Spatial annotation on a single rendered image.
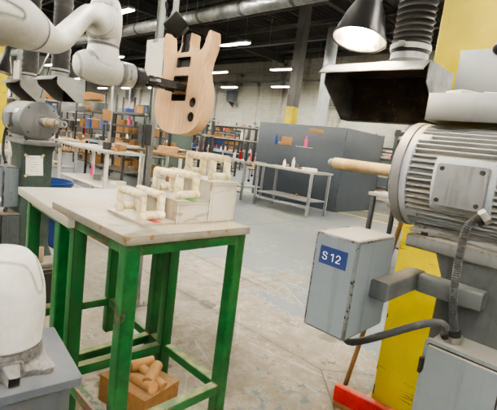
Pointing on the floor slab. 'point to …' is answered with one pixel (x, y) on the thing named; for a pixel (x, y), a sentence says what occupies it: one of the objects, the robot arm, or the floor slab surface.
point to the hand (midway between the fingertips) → (178, 88)
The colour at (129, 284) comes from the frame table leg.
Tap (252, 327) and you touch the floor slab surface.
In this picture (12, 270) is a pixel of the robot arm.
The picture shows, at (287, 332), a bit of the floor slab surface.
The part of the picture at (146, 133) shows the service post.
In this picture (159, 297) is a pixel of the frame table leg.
